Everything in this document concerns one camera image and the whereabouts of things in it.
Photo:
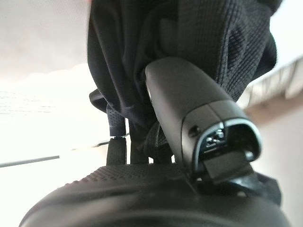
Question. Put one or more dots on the black mesh garment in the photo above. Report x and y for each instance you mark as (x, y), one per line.
(118, 59)

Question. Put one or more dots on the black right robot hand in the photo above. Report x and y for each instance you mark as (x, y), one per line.
(189, 106)

